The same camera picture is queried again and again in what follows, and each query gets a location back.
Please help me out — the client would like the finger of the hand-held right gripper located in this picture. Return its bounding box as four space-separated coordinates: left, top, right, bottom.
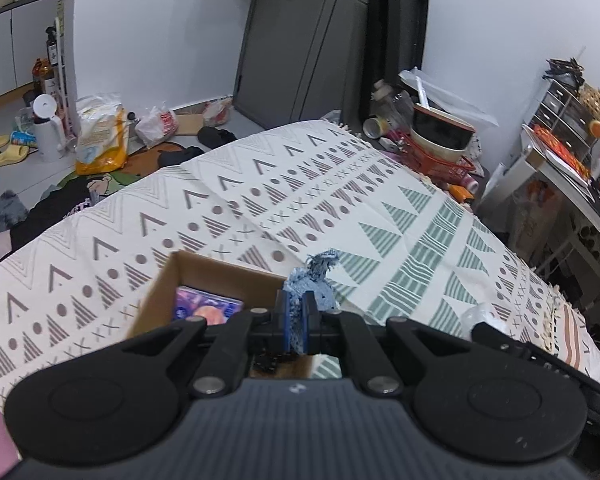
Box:
470 321 531 361

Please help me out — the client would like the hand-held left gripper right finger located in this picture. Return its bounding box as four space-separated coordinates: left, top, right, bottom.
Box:
302 290 473 396

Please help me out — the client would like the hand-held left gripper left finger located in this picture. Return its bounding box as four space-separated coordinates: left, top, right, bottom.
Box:
122 290 293 396

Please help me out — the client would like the blue denim fabric toy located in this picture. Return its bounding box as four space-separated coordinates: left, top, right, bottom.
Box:
282 249 342 356

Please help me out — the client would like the brown cardboard box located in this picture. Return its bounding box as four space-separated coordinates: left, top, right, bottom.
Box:
127 250 313 381

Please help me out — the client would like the white fluffy soft object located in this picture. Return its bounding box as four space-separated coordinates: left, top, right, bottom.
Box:
460 302 502 333

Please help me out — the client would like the purple orange printed item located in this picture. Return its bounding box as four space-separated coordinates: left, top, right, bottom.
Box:
174 285 245 325

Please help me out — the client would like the clear bag orange print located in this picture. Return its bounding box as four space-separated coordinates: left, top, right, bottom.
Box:
510 180 566 256

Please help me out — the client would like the white geometric patterned blanket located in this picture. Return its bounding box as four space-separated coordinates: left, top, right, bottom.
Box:
0 120 600 406

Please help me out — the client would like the white desk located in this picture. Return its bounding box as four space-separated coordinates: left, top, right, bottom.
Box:
480 125 600 286

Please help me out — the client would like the red plastic basket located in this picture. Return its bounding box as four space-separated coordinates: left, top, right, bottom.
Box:
405 132 477 183

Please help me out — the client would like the black slipper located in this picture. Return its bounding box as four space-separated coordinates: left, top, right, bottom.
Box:
197 126 238 148
158 145 205 167

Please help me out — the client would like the red orange flat box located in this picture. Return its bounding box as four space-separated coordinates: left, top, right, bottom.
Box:
532 126 593 181

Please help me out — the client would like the tin can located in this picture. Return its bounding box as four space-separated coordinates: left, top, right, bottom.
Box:
362 116 392 139

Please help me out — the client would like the black paper bowl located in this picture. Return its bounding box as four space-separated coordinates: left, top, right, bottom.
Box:
411 104 476 152

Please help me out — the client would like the small white orange plastic bag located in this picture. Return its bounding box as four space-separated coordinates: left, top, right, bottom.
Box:
202 97 233 127

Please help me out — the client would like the flat cardboard piece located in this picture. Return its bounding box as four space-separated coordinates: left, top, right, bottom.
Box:
172 112 206 136

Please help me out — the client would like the cartoon floor mat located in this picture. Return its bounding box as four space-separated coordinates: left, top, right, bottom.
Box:
57 142 181 206

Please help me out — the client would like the white red plastic bag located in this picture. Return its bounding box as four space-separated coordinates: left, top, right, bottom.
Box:
135 105 177 148

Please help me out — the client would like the grey drawer unit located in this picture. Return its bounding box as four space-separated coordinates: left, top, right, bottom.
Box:
535 80 596 141

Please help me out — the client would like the yellow printed food bag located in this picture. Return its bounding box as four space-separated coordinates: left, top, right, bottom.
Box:
75 94 129 176

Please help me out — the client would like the black clothing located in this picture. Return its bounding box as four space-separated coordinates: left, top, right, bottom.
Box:
10 180 101 253

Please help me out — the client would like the black tangled item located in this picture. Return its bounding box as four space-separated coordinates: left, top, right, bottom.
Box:
544 57 588 88

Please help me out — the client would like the grey wardrobe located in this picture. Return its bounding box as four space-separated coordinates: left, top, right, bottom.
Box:
232 0 381 131

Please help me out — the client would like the grey cloth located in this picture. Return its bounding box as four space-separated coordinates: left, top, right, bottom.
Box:
0 190 28 233

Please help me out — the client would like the white electric kettle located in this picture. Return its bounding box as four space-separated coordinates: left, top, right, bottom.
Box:
32 94 68 162

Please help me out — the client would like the black folded stand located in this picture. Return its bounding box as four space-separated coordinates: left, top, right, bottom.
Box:
342 0 429 121

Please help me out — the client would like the white narrow rack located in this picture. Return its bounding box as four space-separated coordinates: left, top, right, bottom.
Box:
54 0 77 136

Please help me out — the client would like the brown bottle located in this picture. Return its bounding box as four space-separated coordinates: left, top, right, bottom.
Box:
32 57 56 96

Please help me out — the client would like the black spray bottle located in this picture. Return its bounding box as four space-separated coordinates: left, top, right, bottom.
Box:
45 26 61 67

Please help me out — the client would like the white floor cabinet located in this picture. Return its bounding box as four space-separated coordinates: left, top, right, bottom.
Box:
0 0 66 103

